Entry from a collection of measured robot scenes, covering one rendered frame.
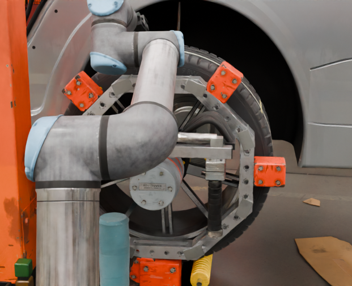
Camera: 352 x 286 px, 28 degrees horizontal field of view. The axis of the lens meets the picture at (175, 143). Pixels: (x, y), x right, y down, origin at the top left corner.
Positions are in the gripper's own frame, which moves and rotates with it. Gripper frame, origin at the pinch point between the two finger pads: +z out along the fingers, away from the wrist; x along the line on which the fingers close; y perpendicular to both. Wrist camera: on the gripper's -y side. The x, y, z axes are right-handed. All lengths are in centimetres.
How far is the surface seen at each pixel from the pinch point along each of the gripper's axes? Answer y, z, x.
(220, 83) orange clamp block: 23.8, -8.0, -19.6
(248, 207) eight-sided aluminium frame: 23, 9, -52
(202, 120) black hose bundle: 17.6, -15.9, -31.0
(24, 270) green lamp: -37, -15, -60
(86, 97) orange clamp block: -13.9, -10.7, -14.9
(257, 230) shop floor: 9, 193, -38
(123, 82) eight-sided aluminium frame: -2.3, -11.6, -13.7
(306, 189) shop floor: 39, 260, -12
